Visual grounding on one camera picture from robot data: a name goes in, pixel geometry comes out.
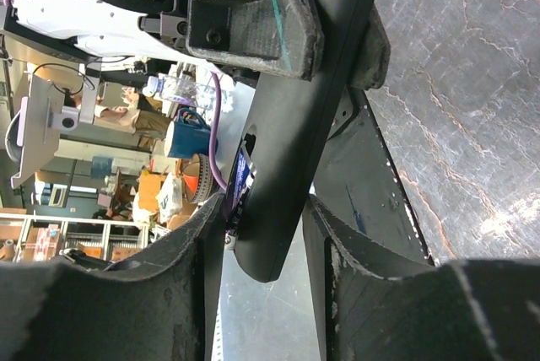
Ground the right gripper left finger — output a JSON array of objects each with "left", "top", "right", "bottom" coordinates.
[{"left": 1, "top": 194, "right": 225, "bottom": 360}]

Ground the black remote control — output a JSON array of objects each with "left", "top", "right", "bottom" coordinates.
[{"left": 224, "top": 0, "right": 375, "bottom": 283}]

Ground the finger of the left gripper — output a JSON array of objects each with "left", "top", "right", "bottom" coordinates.
[{"left": 348, "top": 5, "right": 391, "bottom": 89}]

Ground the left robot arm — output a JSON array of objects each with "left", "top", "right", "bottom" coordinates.
[{"left": 1, "top": 0, "right": 391, "bottom": 89}]

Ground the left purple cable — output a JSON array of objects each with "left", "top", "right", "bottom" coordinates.
[{"left": 2, "top": 0, "right": 231, "bottom": 191}]

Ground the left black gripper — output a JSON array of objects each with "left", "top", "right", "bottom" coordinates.
[{"left": 100, "top": 0, "right": 324, "bottom": 80}]

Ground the blue purple battery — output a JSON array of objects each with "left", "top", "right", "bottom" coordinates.
[{"left": 227, "top": 142, "right": 257, "bottom": 229}]

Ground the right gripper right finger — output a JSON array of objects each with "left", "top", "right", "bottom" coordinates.
[{"left": 302, "top": 90, "right": 539, "bottom": 360}]

